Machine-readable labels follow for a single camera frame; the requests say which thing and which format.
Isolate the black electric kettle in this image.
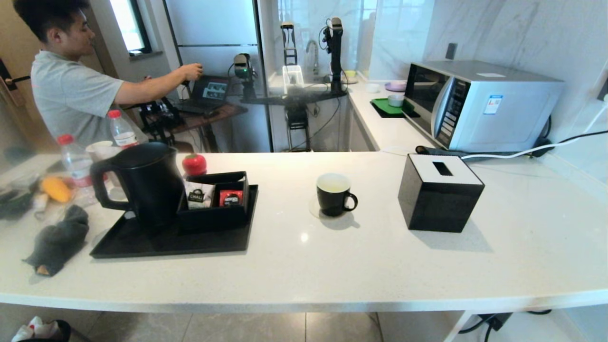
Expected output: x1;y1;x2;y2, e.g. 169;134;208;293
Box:
89;142;184;228

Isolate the red package with white label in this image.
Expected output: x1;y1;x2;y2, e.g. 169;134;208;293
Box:
218;189;244;207

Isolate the black sachet organizer box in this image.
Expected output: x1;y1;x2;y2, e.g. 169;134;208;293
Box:
176;171;249;232

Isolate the white Chali tea packet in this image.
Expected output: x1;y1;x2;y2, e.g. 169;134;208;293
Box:
184;181;214;210

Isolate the clear round coaster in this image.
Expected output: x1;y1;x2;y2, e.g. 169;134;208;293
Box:
308;194;350;220

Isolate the black ceramic mug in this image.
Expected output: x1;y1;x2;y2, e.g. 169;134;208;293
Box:
316;172;359;217

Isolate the black round stand table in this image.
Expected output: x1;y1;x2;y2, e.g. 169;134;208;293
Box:
240;88;348;152

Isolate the grey kitchen base cabinet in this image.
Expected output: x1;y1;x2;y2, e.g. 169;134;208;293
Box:
349;97;380;152

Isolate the white plastic holder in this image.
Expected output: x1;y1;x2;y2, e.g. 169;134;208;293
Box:
282;65;304;95

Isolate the brown wooden desk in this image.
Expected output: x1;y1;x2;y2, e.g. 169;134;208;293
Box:
142;102;248;152

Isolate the green cutting board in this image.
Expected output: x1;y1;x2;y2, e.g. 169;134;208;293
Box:
370;97;421;119

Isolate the red toy tomato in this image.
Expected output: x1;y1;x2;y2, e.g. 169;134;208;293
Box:
182;153;208;176

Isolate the black laptop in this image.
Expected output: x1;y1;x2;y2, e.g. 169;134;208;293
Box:
178;75;232;114

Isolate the chrome faucet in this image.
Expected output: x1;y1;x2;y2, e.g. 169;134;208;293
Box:
306;40;320;74

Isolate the black tissue box white lid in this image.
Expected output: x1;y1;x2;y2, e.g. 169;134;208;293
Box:
398;153;485;233

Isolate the black teleoperation controller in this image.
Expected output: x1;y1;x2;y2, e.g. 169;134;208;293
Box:
141;97;182;142

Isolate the black rectangular serving tray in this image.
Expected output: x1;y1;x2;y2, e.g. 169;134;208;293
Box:
89;184;258;259

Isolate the silver refrigerator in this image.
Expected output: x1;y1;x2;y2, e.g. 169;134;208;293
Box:
162;0;274;152

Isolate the clear water bottle red cap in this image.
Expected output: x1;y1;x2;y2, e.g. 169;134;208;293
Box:
107;110;139;147
56;134;95;190

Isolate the silver microwave oven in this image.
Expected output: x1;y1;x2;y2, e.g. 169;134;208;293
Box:
402;60;566;152

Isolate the person in grey t-shirt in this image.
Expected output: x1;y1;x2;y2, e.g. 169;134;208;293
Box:
13;0;204;148

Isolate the yellow toy corn cob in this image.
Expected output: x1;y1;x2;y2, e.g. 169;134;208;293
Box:
39;176;74;204

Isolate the dark grey cloth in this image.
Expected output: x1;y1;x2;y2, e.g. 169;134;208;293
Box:
22;205;90;277

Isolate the dark green packet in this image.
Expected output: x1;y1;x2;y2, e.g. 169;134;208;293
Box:
0;188;34;221

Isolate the black trash bin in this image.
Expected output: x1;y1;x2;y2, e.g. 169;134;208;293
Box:
9;316;72;342

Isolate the black camera on stand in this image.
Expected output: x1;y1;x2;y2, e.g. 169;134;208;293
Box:
233;53;257;100

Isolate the black ladder-shaped frame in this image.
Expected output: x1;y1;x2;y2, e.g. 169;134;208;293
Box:
280;21;298;66

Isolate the white power cable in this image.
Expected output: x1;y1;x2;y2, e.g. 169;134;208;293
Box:
461;102;608;160

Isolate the window with dark frame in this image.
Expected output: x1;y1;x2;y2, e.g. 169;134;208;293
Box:
108;0;152;57

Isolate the black looped power cable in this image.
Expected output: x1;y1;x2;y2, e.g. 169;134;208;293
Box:
458;310;554;342

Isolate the black microwave power cable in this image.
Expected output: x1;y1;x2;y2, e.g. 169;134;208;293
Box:
537;114;608;149

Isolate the black door handle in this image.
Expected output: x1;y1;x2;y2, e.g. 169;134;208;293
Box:
0;58;30;91

